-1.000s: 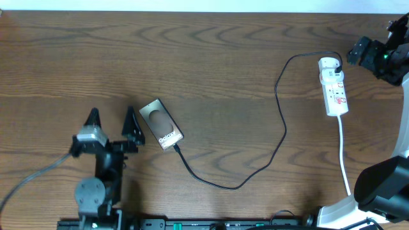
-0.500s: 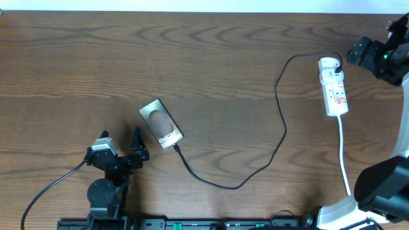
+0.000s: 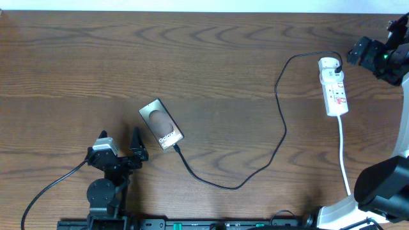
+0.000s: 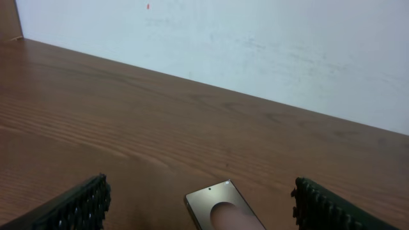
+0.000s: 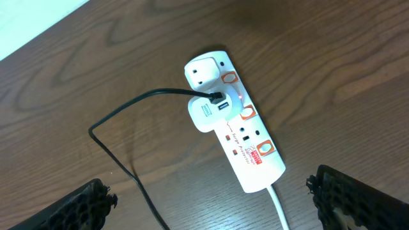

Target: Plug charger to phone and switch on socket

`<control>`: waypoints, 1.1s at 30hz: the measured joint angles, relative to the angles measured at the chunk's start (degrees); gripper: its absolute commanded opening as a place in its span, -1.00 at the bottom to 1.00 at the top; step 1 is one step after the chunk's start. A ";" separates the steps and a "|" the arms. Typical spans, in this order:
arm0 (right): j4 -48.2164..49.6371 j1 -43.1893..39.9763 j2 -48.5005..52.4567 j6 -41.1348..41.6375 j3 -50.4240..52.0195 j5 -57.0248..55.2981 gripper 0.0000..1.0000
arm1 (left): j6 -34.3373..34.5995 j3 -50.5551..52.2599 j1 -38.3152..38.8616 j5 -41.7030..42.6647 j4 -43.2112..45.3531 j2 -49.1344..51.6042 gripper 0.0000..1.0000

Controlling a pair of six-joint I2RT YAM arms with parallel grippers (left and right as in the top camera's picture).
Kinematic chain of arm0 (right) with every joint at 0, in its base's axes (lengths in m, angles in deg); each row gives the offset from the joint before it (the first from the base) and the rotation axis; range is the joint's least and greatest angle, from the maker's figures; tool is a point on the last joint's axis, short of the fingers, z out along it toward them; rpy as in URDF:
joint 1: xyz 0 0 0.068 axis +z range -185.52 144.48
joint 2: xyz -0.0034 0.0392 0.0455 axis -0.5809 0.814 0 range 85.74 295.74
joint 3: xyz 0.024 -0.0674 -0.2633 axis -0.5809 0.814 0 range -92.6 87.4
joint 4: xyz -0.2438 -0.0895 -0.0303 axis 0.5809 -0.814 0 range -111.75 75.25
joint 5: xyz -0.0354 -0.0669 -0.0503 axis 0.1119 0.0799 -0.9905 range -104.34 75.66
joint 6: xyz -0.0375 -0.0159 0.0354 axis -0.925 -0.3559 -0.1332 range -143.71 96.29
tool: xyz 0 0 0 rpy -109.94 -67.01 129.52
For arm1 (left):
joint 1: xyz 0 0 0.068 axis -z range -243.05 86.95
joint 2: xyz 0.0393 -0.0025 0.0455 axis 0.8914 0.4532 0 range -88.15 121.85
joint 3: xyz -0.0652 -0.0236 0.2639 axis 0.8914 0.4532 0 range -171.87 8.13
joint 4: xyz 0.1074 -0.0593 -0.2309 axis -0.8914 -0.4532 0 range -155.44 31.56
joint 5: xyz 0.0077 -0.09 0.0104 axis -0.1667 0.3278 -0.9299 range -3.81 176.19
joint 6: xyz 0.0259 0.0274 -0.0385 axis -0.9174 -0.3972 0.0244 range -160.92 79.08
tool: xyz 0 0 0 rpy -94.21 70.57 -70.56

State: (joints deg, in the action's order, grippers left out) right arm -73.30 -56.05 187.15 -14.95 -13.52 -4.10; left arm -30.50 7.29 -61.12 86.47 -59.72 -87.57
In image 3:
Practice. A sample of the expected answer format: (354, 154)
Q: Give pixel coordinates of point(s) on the Galaxy S25 Ultra smartphone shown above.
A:
(161, 124)

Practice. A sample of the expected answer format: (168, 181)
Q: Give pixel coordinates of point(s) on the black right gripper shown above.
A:
(374, 48)

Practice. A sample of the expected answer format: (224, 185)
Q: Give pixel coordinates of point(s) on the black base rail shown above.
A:
(161, 224)

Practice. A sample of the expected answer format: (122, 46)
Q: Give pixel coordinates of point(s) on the white USB charger adapter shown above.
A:
(329, 74)

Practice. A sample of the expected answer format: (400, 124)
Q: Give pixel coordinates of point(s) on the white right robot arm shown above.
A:
(381, 190)

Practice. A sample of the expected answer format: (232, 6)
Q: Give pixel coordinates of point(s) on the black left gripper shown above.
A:
(138, 156)

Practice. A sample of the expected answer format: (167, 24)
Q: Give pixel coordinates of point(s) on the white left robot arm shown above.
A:
(107, 196)

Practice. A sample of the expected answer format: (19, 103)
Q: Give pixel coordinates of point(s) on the white surge protector power strip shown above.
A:
(334, 96)

